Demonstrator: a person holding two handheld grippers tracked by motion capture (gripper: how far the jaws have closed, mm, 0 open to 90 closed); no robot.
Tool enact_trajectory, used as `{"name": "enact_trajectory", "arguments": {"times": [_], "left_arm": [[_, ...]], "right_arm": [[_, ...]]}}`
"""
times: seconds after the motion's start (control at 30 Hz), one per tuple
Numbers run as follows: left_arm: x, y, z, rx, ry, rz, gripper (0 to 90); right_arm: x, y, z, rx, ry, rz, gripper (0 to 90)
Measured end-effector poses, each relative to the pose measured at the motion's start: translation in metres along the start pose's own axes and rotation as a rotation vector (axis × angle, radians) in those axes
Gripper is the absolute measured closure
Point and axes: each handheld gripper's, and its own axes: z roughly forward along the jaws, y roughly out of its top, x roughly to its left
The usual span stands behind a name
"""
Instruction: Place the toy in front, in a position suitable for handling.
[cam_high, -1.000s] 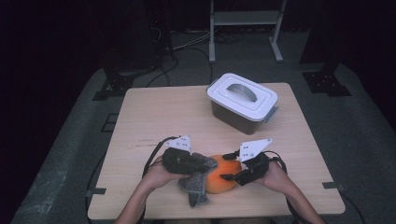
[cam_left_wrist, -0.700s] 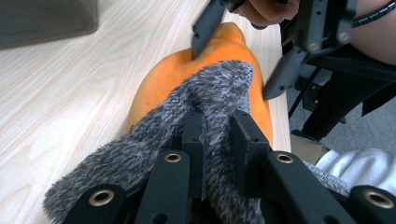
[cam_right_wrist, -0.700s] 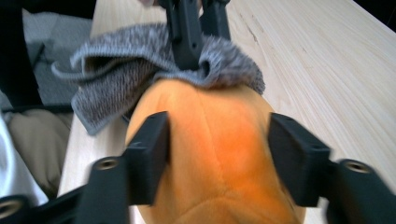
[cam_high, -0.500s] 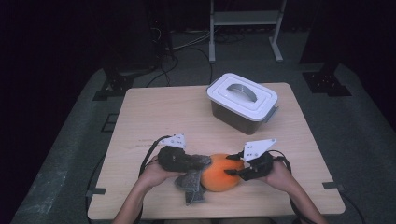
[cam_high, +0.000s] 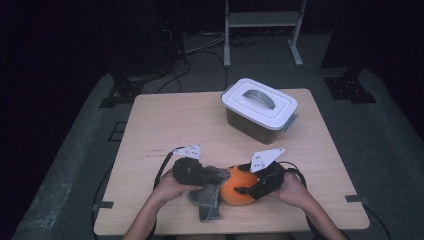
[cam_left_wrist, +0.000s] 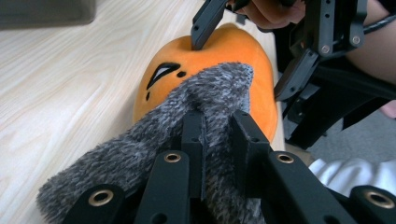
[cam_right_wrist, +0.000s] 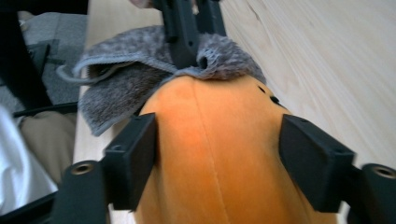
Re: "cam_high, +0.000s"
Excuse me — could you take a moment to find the left hand-held gripper cable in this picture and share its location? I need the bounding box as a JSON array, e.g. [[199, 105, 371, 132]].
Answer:
[[153, 146, 186, 192]]

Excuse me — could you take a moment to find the person's left hand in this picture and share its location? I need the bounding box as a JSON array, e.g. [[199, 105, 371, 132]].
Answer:
[[151, 169, 203, 206]]

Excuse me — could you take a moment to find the hand-held gripper cable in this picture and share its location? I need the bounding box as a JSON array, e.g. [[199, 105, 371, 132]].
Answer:
[[278, 160, 308, 188], [153, 146, 186, 192]]

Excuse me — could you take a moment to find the right hand-held gripper cable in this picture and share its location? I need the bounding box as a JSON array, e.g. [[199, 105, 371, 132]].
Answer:
[[278, 160, 308, 188]]

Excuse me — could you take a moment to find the person's right hand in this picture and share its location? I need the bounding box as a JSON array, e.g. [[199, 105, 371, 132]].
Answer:
[[269, 171, 313, 211]]

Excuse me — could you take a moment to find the white box lid grey handle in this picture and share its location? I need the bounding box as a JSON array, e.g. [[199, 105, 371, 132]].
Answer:
[[220, 77, 299, 131]]

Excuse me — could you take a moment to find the white floor cable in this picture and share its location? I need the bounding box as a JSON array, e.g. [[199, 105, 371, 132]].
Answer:
[[184, 33, 226, 55]]

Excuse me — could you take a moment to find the thin black cable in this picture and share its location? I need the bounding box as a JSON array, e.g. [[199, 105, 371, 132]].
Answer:
[[364, 205, 392, 240], [90, 164, 114, 240]]

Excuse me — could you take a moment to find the black floor cable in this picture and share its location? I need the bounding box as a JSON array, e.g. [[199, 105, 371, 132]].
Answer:
[[156, 49, 230, 94]]

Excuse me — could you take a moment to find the orange plush toy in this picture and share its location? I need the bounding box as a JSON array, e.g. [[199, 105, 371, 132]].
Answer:
[[219, 164, 261, 207]]

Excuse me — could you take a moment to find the black floor tape square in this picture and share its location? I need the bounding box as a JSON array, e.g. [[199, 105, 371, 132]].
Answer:
[[108, 121, 128, 143]]

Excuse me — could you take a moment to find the black tape strip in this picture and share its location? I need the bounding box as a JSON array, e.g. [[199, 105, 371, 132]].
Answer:
[[91, 200, 115, 212], [344, 194, 371, 205]]

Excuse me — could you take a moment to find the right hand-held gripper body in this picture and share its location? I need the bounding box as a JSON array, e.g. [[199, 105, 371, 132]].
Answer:
[[248, 147, 286, 200]]

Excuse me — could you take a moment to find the white metal stand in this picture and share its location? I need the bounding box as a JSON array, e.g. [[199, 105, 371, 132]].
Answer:
[[223, 0, 308, 69]]

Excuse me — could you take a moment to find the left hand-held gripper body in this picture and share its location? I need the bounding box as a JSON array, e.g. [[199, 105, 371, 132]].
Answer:
[[172, 144, 224, 187]]

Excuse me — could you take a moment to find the grey cloth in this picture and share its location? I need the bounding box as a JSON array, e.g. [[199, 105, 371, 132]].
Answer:
[[188, 165, 231, 223]]

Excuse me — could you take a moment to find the black stand with cables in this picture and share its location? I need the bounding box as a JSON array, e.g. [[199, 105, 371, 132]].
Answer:
[[98, 59, 169, 109]]

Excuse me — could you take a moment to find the black stand with base plate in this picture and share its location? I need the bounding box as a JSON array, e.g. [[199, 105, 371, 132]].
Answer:
[[321, 0, 378, 104]]

